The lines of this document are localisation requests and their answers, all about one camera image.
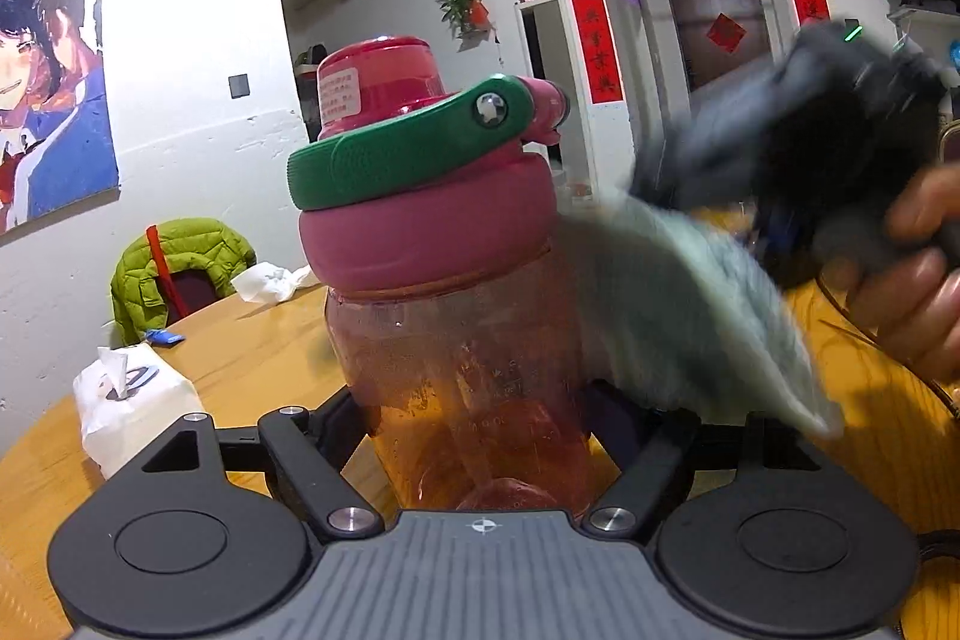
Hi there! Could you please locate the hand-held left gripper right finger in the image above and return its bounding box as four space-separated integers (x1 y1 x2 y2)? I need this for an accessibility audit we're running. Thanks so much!
581 380 826 541

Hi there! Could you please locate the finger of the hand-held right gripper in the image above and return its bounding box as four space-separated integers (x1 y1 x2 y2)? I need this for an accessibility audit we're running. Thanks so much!
628 36 796 211

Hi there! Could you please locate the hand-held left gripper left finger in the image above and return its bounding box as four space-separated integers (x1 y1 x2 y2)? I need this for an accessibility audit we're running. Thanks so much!
142 389 387 541

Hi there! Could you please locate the teal striped cloth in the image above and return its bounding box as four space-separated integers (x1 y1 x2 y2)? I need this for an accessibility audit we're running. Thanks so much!
555 186 845 438

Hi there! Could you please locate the pink water bottle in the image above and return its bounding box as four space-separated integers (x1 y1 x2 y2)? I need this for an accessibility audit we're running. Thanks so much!
285 35 597 513

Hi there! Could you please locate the person's right hand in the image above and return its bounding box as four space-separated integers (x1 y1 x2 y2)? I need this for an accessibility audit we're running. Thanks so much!
821 160 960 387

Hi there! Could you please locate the red diamond paper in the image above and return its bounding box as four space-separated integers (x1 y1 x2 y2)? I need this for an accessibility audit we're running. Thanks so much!
706 13 749 56

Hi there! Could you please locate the brown entrance door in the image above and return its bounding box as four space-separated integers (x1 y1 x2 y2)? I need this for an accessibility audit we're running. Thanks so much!
667 0 773 94

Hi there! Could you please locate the large crumpled white tissue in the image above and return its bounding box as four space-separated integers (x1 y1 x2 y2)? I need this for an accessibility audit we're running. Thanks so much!
231 263 322 305

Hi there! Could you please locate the maroon banquet chair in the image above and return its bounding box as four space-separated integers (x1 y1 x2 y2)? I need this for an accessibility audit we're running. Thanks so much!
169 271 233 319

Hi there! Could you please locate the white tissue pack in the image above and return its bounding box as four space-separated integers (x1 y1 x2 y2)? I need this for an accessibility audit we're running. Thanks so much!
73 346 207 480

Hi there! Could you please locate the green puffer jacket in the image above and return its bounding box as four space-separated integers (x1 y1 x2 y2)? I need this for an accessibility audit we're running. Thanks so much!
110 218 258 347

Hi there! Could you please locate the hanging potted plant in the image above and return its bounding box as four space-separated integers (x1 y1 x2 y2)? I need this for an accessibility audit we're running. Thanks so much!
435 0 496 43

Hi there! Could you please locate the white wall shelf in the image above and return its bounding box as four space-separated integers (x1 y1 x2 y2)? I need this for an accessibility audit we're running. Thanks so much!
887 5 960 41

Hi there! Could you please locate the red strap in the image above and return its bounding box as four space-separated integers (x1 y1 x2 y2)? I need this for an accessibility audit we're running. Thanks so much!
146 225 185 322

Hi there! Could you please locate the black cable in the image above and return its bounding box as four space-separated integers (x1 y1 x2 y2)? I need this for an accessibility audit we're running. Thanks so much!
817 276 960 420
916 527 960 562

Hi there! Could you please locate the wall poster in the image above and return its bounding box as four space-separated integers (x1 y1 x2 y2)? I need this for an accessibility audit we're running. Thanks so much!
0 0 121 236

